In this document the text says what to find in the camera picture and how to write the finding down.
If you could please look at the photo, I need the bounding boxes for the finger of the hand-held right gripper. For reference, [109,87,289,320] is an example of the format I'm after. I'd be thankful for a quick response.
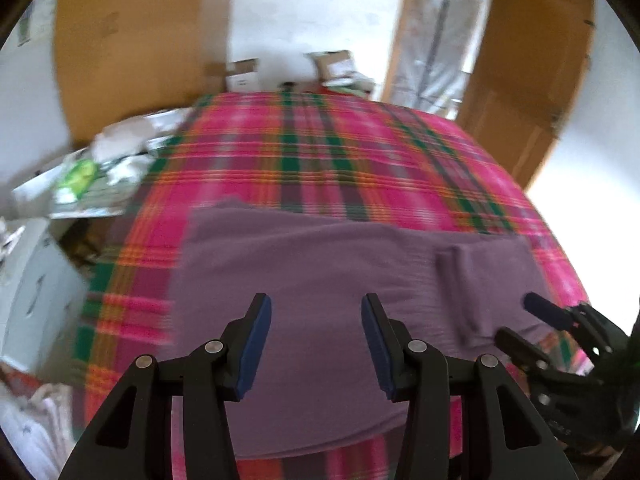
[522,292,576,331]
[494,326,551,371]

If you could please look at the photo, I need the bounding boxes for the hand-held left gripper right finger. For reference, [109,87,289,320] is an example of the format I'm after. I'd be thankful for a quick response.
[361,292,571,480]

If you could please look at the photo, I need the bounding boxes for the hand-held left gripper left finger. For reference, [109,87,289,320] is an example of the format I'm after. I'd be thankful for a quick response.
[60,292,273,480]

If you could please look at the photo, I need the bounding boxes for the purple fleece pants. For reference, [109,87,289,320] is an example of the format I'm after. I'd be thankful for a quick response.
[167,200,551,461]

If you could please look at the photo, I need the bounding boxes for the plaid blanket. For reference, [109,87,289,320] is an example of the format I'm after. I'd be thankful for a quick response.
[70,91,591,480]

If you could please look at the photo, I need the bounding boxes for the crumpled white tissues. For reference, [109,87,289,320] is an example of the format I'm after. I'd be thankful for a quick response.
[107,155,152,184]

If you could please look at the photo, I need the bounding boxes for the white drawer cabinet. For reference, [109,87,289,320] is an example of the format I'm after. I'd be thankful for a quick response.
[0,217,92,372]

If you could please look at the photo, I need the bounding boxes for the wooden door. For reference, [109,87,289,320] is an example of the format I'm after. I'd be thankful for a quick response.
[457,0,598,192]

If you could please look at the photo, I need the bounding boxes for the green tissue packet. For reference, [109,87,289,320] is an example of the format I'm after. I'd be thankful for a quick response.
[55,160,99,204]

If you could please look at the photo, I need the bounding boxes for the folded grey cloth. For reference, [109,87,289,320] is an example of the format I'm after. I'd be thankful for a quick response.
[95,117,152,161]

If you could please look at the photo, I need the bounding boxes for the glass-top folding table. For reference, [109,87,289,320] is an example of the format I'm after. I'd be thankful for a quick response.
[12,110,196,219]

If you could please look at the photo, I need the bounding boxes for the white crumpled plastic bag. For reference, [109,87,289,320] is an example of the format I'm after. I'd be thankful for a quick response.
[320,72,377,99]

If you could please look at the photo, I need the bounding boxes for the small open cardboard box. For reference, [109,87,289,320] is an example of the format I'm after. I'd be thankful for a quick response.
[225,58,262,93]

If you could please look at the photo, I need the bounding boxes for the brown cardboard box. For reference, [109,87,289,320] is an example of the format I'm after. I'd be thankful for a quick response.
[310,50,354,86]

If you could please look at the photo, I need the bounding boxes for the wooden wardrobe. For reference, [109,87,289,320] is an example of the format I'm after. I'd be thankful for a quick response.
[52,0,236,148]

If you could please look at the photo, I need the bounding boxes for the wooden door frame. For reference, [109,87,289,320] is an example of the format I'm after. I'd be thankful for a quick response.
[380,0,496,121]

